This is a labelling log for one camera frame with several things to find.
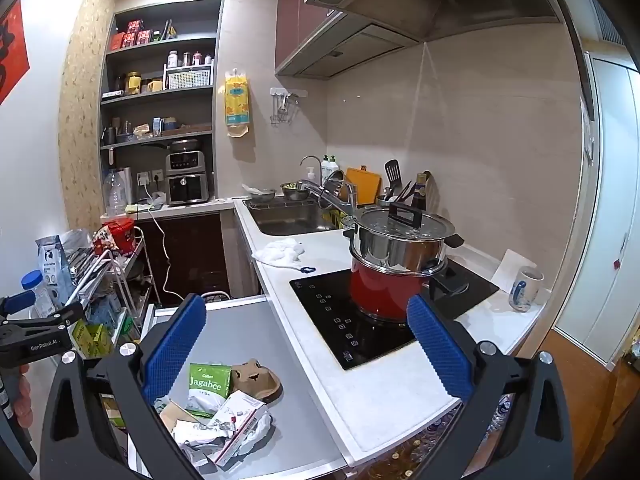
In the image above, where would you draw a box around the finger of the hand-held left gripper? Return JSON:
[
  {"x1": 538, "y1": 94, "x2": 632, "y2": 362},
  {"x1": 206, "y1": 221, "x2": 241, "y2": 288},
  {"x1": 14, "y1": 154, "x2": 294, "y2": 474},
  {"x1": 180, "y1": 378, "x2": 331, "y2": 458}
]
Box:
[{"x1": 0, "y1": 290, "x2": 85, "y2": 331}]

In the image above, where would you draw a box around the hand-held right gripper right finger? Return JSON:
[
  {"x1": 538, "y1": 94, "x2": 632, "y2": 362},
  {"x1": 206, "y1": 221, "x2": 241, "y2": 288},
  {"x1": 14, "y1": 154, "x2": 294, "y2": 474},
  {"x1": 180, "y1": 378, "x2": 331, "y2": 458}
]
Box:
[{"x1": 406, "y1": 294, "x2": 576, "y2": 480}]

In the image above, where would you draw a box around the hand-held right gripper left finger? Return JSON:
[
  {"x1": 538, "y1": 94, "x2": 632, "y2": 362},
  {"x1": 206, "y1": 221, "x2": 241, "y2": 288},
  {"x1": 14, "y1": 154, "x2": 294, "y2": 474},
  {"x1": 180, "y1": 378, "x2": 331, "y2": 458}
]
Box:
[{"x1": 40, "y1": 294, "x2": 207, "y2": 480}]

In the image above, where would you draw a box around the green snack bag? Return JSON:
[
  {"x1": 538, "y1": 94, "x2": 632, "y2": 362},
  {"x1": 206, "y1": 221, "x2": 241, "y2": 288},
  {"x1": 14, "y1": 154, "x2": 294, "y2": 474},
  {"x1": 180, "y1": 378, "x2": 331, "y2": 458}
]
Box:
[{"x1": 189, "y1": 362, "x2": 233, "y2": 418}]

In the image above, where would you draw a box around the brown cardboard scrap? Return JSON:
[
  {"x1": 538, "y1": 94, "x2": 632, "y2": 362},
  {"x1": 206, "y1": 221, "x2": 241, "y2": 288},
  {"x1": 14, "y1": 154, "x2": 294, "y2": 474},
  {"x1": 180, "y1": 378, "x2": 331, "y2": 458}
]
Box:
[{"x1": 159, "y1": 399, "x2": 202, "y2": 433}]

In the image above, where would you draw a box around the white wrapper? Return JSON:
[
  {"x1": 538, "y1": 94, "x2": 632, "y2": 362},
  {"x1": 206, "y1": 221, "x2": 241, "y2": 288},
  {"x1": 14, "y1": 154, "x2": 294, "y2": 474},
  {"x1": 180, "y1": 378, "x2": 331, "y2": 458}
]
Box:
[{"x1": 172, "y1": 419, "x2": 238, "y2": 462}]

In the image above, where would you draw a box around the brown paper pulp tray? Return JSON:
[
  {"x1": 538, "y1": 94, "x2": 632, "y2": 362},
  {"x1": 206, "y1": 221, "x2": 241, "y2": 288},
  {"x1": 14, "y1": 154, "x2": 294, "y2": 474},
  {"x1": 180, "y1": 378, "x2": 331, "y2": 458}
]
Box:
[{"x1": 230, "y1": 358, "x2": 283, "y2": 404}]

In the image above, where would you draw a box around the white red-striped packet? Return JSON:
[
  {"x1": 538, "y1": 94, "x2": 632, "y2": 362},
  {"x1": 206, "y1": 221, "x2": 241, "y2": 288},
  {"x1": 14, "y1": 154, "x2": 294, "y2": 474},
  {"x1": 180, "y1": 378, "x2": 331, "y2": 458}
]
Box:
[{"x1": 206, "y1": 392, "x2": 276, "y2": 468}]

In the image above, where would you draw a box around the person's left hand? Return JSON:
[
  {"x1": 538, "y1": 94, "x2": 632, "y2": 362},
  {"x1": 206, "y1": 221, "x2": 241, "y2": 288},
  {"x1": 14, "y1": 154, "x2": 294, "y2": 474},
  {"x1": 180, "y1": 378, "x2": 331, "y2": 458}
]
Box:
[{"x1": 11, "y1": 362, "x2": 36, "y2": 423}]

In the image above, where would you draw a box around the clear jar with blue lid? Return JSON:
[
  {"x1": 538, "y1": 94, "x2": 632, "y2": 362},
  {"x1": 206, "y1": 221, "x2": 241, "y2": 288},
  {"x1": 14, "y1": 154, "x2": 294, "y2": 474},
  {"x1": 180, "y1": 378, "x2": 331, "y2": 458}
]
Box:
[{"x1": 21, "y1": 270, "x2": 57, "y2": 318}]

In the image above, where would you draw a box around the white blue coffee bag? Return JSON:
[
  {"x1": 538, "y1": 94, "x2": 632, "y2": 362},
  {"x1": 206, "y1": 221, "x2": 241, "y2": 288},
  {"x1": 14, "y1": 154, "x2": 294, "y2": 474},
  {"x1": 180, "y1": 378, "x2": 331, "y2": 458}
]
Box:
[{"x1": 35, "y1": 235, "x2": 74, "y2": 306}]

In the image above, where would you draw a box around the green box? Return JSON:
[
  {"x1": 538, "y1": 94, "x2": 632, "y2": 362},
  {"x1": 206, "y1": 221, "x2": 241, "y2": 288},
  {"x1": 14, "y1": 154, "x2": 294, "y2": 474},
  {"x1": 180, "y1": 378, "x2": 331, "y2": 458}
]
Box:
[{"x1": 70, "y1": 321, "x2": 115, "y2": 359}]

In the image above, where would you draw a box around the red cooking pot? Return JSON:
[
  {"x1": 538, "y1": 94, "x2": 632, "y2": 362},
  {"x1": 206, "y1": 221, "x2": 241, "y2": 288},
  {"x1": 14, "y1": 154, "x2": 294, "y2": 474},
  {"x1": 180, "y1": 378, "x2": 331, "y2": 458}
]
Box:
[{"x1": 349, "y1": 255, "x2": 471, "y2": 322}]

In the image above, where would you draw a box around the metal rolling cart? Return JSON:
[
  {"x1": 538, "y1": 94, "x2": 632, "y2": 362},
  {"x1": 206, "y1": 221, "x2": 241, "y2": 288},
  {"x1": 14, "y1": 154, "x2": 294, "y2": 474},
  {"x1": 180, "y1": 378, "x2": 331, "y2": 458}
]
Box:
[{"x1": 65, "y1": 232, "x2": 157, "y2": 361}]

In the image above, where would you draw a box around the black induction cooktop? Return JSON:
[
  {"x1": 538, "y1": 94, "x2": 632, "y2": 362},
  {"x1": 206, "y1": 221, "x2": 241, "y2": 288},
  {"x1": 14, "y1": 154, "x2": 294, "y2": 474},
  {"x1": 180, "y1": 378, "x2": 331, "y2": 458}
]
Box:
[{"x1": 290, "y1": 257, "x2": 501, "y2": 372}]

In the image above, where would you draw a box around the red white snack bag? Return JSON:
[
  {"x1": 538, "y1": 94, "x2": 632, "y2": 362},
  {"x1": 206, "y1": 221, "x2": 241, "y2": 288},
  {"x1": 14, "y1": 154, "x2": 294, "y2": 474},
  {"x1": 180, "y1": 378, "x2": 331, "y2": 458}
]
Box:
[{"x1": 92, "y1": 225, "x2": 118, "y2": 257}]

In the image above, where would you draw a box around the dark brown base cabinet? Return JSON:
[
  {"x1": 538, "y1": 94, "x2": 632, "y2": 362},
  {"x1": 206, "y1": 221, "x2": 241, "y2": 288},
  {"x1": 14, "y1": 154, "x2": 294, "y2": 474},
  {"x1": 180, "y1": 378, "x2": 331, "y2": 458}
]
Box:
[{"x1": 135, "y1": 212, "x2": 224, "y2": 306}]

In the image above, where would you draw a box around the white blue mug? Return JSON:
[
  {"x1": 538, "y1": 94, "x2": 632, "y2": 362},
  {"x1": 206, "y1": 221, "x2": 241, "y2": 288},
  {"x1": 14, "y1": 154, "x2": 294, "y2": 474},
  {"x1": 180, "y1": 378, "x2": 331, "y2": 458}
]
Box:
[{"x1": 509, "y1": 266, "x2": 544, "y2": 313}]

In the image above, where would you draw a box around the steel steamer pot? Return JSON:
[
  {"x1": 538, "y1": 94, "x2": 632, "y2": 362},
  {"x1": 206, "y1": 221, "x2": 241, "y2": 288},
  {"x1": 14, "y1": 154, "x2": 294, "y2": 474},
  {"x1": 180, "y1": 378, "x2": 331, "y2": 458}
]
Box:
[{"x1": 342, "y1": 220, "x2": 465, "y2": 278}]

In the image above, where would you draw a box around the white paper sheet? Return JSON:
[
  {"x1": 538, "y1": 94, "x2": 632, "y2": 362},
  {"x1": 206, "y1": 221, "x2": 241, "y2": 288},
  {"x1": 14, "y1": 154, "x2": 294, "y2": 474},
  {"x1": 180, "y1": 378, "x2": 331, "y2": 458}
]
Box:
[{"x1": 492, "y1": 249, "x2": 538, "y2": 293}]

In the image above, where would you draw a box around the red plastic container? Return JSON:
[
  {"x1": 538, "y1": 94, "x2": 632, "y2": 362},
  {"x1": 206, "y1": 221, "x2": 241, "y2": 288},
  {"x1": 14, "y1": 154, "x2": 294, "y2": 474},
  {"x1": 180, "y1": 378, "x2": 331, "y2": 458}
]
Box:
[{"x1": 102, "y1": 217, "x2": 136, "y2": 253}]

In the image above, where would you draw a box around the large clear water bottle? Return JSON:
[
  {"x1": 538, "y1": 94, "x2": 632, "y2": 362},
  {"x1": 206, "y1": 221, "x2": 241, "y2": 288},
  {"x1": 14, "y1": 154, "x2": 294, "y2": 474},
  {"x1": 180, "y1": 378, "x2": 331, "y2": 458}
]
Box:
[{"x1": 102, "y1": 167, "x2": 132, "y2": 218}]

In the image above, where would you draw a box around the white cloth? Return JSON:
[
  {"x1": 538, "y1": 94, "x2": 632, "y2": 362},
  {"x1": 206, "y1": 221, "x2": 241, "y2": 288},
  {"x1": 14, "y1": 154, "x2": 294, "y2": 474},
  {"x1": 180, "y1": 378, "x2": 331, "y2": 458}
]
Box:
[{"x1": 251, "y1": 239, "x2": 306, "y2": 269}]

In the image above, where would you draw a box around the dark wine bottle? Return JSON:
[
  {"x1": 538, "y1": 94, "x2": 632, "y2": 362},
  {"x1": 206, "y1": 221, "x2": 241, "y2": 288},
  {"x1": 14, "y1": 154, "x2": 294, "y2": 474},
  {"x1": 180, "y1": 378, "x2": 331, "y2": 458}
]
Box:
[{"x1": 412, "y1": 172, "x2": 430, "y2": 212}]

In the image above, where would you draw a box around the silver black air fryer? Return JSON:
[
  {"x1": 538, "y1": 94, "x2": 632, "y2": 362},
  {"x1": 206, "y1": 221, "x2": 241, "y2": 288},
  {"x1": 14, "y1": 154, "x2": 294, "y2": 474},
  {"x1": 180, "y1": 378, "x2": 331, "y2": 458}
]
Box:
[{"x1": 165, "y1": 139, "x2": 209, "y2": 206}]

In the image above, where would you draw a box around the steel kitchen sink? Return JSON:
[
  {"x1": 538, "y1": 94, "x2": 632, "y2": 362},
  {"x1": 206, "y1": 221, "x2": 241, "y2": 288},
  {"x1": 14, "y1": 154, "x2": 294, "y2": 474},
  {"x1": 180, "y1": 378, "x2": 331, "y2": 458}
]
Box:
[{"x1": 243, "y1": 199, "x2": 347, "y2": 237}]

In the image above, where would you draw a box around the orange cutting board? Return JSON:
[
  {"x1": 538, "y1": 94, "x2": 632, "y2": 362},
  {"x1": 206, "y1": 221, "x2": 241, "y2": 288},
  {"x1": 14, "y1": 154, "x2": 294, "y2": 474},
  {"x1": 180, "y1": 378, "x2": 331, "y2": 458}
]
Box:
[{"x1": 346, "y1": 166, "x2": 383, "y2": 206}]

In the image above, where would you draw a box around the black slotted spatula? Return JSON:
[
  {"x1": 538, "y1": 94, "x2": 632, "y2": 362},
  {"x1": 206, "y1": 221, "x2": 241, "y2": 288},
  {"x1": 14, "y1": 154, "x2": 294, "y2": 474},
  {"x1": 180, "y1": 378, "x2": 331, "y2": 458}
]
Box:
[{"x1": 384, "y1": 160, "x2": 402, "y2": 201}]

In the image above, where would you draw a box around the chrome pull-out faucet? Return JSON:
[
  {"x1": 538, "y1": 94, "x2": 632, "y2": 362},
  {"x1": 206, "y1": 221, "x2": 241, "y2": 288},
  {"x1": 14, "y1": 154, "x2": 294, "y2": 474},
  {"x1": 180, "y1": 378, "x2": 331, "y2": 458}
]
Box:
[{"x1": 299, "y1": 178, "x2": 358, "y2": 216}]

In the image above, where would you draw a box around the white wardrobe door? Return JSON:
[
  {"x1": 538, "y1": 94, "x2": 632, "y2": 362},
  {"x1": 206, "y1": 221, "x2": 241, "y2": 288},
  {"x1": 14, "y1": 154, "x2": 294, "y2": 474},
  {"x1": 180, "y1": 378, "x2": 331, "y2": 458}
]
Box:
[{"x1": 552, "y1": 52, "x2": 640, "y2": 366}]

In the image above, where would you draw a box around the thin gooseneck faucet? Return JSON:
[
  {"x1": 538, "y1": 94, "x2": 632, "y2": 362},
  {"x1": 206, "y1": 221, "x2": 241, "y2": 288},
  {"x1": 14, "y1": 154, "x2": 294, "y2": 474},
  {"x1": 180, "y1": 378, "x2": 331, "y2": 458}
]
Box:
[{"x1": 300, "y1": 155, "x2": 323, "y2": 182}]

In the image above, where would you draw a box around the yellow hanging bag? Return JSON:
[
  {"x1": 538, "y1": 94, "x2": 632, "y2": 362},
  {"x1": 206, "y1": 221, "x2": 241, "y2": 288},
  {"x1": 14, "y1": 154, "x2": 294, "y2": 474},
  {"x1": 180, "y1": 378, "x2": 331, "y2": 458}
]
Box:
[{"x1": 223, "y1": 69, "x2": 251, "y2": 139}]

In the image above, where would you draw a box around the white slatted basket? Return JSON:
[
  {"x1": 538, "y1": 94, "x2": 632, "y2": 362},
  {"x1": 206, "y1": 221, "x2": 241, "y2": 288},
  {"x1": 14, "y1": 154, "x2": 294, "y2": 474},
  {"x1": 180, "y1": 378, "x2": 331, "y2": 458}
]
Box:
[{"x1": 165, "y1": 55, "x2": 215, "y2": 90}]

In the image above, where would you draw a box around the grey built-in shelf unit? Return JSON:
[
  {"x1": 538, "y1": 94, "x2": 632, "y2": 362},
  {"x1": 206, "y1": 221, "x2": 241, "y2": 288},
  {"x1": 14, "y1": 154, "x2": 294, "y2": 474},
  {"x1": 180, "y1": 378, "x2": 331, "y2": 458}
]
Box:
[{"x1": 99, "y1": 0, "x2": 225, "y2": 211}]

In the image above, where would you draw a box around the white power cable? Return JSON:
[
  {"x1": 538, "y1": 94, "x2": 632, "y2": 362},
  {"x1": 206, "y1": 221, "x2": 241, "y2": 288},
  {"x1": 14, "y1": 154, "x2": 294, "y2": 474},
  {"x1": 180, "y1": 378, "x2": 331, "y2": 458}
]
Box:
[{"x1": 141, "y1": 180, "x2": 185, "y2": 307}]

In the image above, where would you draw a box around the glass lid with black handle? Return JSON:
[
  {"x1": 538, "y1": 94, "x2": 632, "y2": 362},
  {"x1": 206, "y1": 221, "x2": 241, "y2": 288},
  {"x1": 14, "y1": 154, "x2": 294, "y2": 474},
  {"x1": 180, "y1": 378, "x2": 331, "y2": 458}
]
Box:
[{"x1": 354, "y1": 202, "x2": 453, "y2": 242}]

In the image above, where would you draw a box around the red wall poster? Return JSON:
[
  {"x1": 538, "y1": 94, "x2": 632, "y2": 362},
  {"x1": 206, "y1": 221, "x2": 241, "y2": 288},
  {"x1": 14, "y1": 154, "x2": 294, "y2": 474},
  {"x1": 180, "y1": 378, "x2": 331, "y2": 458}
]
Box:
[{"x1": 0, "y1": 0, "x2": 31, "y2": 106}]

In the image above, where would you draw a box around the white wall hook rack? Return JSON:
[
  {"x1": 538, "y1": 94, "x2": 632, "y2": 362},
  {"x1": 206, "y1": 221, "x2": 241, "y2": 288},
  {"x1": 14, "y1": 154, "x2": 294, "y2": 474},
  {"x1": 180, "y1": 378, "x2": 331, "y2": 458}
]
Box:
[{"x1": 269, "y1": 87, "x2": 308, "y2": 126}]

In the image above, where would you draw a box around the red wall cabinet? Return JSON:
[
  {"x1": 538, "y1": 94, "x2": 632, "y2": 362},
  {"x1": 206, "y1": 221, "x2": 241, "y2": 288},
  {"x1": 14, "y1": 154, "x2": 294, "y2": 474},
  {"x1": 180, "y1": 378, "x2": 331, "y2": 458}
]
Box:
[{"x1": 274, "y1": 0, "x2": 421, "y2": 80}]

